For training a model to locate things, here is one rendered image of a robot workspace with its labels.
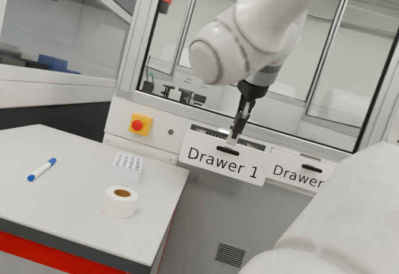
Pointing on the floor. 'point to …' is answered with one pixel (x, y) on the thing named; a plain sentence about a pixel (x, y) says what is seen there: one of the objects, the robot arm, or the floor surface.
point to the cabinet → (219, 216)
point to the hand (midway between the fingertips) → (234, 135)
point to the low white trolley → (79, 207)
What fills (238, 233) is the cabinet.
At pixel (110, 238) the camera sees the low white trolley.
